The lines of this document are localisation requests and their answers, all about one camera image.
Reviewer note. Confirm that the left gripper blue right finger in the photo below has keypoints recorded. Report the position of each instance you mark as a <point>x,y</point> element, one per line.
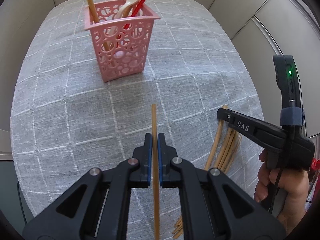
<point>212,205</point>

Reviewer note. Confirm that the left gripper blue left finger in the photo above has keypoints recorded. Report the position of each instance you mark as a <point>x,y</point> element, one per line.
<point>97,205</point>

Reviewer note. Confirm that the red plastic spoon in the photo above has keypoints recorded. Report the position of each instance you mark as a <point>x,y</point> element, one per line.
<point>135,10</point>

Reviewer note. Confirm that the wooden chopstick apart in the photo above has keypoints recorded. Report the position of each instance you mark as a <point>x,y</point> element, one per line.
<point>93,11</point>

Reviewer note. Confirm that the person's right hand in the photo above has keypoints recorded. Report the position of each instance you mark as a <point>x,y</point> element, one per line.
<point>295,183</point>

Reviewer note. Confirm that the black tracker with green light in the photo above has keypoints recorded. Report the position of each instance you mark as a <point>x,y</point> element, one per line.
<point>287,80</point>

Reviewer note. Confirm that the grey checked tablecloth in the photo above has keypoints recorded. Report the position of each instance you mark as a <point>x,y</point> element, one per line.
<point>65,119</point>

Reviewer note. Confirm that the pink perforated utensil holder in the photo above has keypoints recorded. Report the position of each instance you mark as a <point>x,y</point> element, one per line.
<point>120,45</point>

